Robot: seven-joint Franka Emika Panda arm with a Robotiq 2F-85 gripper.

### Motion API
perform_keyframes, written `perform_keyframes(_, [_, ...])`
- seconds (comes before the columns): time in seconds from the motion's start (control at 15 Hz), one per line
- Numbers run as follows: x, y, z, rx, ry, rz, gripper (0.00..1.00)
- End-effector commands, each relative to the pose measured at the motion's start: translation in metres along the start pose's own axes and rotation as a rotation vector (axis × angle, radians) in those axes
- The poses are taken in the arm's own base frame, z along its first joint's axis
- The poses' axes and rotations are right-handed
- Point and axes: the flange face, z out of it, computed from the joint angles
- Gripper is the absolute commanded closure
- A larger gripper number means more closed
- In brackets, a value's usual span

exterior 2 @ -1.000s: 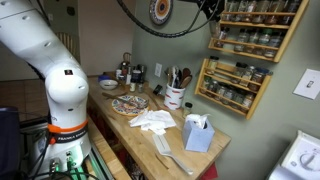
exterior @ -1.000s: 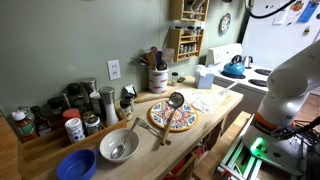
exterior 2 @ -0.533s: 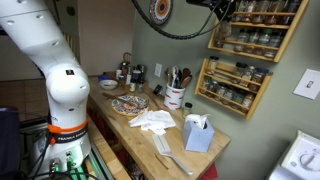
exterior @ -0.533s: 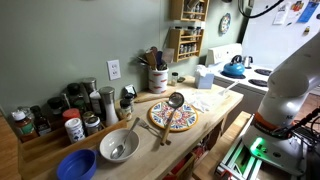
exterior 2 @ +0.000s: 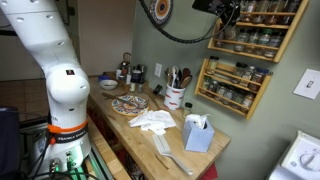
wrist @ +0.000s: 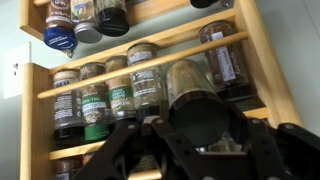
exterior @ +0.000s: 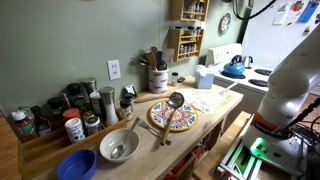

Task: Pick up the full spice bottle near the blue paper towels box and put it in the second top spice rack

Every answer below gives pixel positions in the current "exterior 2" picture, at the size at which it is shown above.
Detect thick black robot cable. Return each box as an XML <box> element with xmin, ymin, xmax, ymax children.
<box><xmin>138</xmin><ymin>0</ymin><xmax>236</xmax><ymax>45</ymax></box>

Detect white utensil crock red fish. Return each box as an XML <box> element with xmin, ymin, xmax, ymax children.
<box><xmin>163</xmin><ymin>83</ymin><xmax>186</xmax><ymax>111</ymax></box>

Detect dark blue chair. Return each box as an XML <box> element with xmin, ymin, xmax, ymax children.
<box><xmin>0</xmin><ymin>106</ymin><xmax>22</xmax><ymax>180</ymax></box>

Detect blue tissue box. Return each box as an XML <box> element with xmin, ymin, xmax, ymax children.
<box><xmin>181</xmin><ymin>113</ymin><xmax>216</xmax><ymax>154</ymax></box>

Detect white light switch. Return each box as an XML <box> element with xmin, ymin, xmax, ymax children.
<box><xmin>292</xmin><ymin>68</ymin><xmax>320</xmax><ymax>101</ymax></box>

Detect blue plastic bowl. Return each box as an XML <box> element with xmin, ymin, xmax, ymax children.
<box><xmin>97</xmin><ymin>74</ymin><xmax>113</xmax><ymax>83</ymax></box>

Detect grey spatula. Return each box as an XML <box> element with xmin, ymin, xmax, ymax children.
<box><xmin>170</xmin><ymin>65</ymin><xmax>178</xmax><ymax>88</ymax></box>

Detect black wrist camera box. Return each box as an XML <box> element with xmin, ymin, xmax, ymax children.
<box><xmin>192</xmin><ymin>0</ymin><xmax>215</xmax><ymax>14</ymax></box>

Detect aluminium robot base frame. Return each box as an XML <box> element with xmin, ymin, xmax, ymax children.
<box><xmin>18</xmin><ymin>119</ymin><xmax>116</xmax><ymax>180</ymax></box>

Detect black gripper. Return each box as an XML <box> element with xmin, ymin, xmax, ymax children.
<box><xmin>213</xmin><ymin>0</ymin><xmax>242</xmax><ymax>27</ymax></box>

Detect white ceramic bowl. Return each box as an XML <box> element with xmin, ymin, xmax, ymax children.
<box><xmin>98</xmin><ymin>79</ymin><xmax>120</xmax><ymax>91</ymax></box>

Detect wooden flat spatula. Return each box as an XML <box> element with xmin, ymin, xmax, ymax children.
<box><xmin>179</xmin><ymin>75</ymin><xmax>193</xmax><ymax>89</ymax></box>

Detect glass spice jar white label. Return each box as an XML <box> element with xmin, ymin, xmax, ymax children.
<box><xmin>234</xmin><ymin>28</ymin><xmax>251</xmax><ymax>52</ymax></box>

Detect dark spice jar black lid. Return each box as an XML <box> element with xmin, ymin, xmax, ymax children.
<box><xmin>264</xmin><ymin>31</ymin><xmax>285</xmax><ymax>59</ymax></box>

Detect colourful patterned round trivet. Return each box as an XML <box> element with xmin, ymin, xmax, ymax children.
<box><xmin>111</xmin><ymin>94</ymin><xmax>150</xmax><ymax>117</ymax></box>

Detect black camera on stand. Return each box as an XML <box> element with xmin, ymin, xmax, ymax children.
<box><xmin>0</xmin><ymin>29</ymin><xmax>17</xmax><ymax>37</ymax></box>

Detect wooden spice rack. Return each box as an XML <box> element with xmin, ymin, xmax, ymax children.
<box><xmin>194</xmin><ymin>58</ymin><xmax>274</xmax><ymax>121</ymax></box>
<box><xmin>207</xmin><ymin>0</ymin><xmax>311</xmax><ymax>64</ymax></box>

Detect red cloth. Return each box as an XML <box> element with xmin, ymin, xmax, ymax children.
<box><xmin>199</xmin><ymin>162</ymin><xmax>220</xmax><ymax>180</ymax></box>

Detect wooden bench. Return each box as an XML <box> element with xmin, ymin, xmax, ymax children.
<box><xmin>85</xmin><ymin>114</ymin><xmax>133</xmax><ymax>180</ymax></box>

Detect brown wooden spoon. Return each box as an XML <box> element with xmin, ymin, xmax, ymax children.
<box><xmin>182</xmin><ymin>67</ymin><xmax>192</xmax><ymax>80</ymax></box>

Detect white plastic spatula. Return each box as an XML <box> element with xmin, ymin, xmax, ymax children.
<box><xmin>151</xmin><ymin>133</ymin><xmax>195</xmax><ymax>176</ymax></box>

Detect spice jar silver lid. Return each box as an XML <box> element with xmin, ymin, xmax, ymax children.
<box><xmin>239</xmin><ymin>65</ymin><xmax>257</xmax><ymax>88</ymax></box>

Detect decorative wall plate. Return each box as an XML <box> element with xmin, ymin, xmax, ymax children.
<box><xmin>148</xmin><ymin>0</ymin><xmax>175</xmax><ymax>26</ymax></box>

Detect small black device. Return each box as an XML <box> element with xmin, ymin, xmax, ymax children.
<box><xmin>152</xmin><ymin>83</ymin><xmax>164</xmax><ymax>96</ymax></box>

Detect crumpled white paper towel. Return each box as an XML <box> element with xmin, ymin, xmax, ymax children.
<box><xmin>128</xmin><ymin>108</ymin><xmax>177</xmax><ymax>136</ymax></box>

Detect white wall outlet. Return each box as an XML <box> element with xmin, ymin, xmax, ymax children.
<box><xmin>153</xmin><ymin>62</ymin><xmax>163</xmax><ymax>78</ymax></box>

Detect oregano jar green lid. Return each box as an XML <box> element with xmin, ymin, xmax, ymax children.
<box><xmin>254</xmin><ymin>28</ymin><xmax>273</xmax><ymax>56</ymax></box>

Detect tangled black cables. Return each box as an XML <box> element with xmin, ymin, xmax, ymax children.
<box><xmin>19</xmin><ymin>133</ymin><xmax>101</xmax><ymax>180</ymax></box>

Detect white stove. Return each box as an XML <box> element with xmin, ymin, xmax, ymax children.
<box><xmin>266</xmin><ymin>129</ymin><xmax>320</xmax><ymax>180</ymax></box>

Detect spice jar blue lid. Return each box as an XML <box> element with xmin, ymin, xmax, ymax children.
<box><xmin>248</xmin><ymin>67</ymin><xmax>270</xmax><ymax>92</ymax></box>

